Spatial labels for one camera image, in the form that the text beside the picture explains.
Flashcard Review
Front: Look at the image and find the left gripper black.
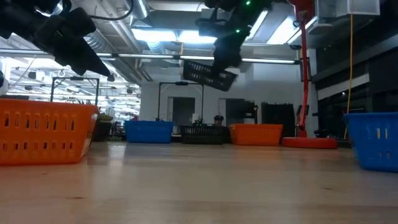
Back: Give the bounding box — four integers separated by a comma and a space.
33, 7, 111, 77

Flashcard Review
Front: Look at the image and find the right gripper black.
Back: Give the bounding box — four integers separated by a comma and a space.
212, 27, 252, 75

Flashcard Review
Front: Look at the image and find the black plastic basket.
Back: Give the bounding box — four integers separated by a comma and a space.
179, 124, 228, 145
182, 59, 239, 93

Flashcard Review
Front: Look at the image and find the orange plastic basket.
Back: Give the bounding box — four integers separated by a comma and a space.
229, 123, 284, 147
0, 98, 101, 166

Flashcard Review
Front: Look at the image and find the blue plastic basket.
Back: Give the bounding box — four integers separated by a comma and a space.
343, 112, 398, 174
124, 120, 175, 144

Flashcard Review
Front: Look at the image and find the long ceiling light tube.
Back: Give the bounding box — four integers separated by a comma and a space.
0, 48, 300, 65

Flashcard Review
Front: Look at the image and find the potted succulent black planter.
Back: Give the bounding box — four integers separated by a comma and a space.
92, 112, 115, 142

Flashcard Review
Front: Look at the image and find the black cabinet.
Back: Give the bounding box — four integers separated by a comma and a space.
261, 101, 296, 138

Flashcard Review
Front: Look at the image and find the red stand with round base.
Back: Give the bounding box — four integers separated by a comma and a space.
282, 0, 339, 150

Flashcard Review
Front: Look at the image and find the white ceiling unit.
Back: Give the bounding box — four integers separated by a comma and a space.
316, 0, 381, 19

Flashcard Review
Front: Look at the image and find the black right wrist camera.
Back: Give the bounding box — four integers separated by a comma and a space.
195, 17, 225, 39

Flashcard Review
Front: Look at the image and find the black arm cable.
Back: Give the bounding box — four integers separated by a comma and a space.
62, 0, 135, 22

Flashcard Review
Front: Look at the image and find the silver ceiling duct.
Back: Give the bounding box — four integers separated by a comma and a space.
125, 0, 150, 20

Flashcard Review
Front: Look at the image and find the yellow hanging cable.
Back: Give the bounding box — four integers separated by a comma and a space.
343, 13, 354, 140

